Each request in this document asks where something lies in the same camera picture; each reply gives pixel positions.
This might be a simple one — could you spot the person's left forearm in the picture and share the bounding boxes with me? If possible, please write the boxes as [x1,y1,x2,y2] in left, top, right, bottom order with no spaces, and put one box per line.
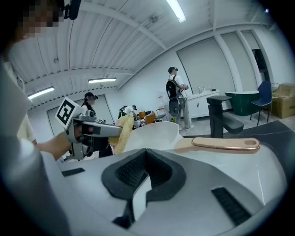
[36,132,72,162]

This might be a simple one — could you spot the black head camera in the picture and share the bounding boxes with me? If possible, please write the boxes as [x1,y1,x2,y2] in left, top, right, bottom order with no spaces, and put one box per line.
[59,0,83,21]

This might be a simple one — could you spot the person's cream shirt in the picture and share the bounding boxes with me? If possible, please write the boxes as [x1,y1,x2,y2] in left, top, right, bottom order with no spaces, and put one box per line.
[0,43,70,236]

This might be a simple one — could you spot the blue chair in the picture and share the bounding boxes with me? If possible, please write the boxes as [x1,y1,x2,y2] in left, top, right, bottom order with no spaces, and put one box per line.
[250,80,272,126]

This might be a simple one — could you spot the white drawer cabinet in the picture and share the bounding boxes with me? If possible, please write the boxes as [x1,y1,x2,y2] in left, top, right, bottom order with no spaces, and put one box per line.
[188,89,219,118]

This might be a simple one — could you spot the tan scrubbing sponge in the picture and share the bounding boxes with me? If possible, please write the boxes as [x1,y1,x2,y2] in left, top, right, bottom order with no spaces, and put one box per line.
[108,115,134,155]

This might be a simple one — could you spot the dark green round table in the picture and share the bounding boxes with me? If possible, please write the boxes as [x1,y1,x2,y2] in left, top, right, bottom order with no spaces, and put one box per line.
[224,90,261,116]

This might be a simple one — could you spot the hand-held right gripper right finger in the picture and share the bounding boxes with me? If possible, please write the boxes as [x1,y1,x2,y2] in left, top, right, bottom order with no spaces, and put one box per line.
[136,148,264,235]

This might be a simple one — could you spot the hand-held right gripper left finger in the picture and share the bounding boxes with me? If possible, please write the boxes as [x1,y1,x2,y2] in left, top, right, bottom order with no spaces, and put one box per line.
[56,148,148,234]

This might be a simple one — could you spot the person's head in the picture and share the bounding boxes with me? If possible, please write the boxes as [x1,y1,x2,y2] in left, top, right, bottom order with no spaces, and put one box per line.
[9,0,66,43]

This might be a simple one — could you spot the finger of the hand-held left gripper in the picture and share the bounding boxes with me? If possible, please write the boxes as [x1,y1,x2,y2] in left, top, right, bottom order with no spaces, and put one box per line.
[82,121,123,138]

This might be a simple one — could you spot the ceiling strip light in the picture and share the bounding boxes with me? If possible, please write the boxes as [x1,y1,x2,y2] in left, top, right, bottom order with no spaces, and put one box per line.
[27,86,55,100]
[165,0,187,23]
[88,77,117,84]

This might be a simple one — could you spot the orange sofa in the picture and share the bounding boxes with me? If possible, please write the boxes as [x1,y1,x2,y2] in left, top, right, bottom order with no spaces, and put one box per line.
[139,110,155,126]

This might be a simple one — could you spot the white frying pan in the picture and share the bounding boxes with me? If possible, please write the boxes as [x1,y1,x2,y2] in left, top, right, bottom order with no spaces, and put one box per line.
[124,121,261,154]

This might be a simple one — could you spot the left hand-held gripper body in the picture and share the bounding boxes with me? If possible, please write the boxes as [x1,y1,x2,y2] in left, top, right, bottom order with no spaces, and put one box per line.
[54,96,97,162]

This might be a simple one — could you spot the black faucet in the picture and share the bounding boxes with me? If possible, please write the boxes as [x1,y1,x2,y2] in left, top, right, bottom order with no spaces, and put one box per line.
[206,95,244,139]

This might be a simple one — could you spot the white roller blind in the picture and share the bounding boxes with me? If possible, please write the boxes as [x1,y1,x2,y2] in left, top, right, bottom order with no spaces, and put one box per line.
[177,38,236,94]

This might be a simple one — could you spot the brown cardboard box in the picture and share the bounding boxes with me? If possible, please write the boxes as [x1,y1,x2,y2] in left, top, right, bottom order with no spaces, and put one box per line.
[271,83,295,119]

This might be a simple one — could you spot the black backpack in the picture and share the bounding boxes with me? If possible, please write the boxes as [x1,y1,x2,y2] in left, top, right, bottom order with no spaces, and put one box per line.
[165,77,180,99]

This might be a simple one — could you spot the dark oval hip pack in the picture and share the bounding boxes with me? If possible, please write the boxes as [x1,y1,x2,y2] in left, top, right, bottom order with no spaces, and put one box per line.
[169,96,181,116]

